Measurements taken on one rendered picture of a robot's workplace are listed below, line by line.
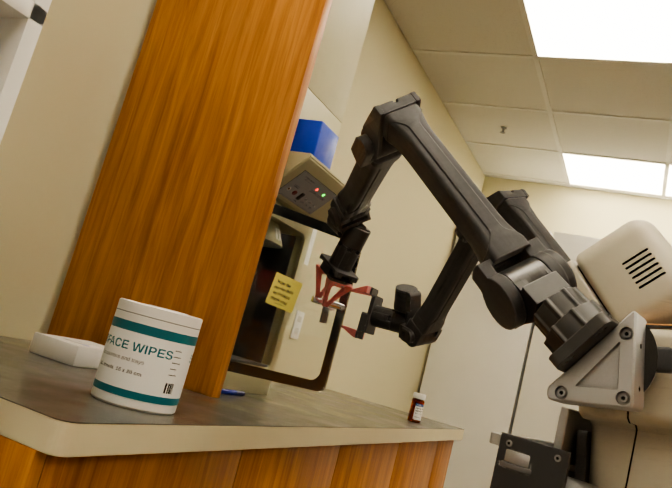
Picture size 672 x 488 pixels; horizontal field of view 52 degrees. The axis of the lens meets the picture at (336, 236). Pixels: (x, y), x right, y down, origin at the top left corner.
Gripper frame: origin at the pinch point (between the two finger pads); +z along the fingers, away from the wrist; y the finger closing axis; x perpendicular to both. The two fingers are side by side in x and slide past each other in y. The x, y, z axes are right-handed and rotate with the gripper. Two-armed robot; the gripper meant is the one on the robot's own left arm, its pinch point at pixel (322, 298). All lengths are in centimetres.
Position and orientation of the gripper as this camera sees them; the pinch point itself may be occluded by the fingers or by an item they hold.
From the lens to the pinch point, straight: 162.3
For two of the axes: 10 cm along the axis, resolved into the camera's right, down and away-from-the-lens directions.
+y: 3.7, 4.0, -8.4
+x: 8.2, 2.9, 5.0
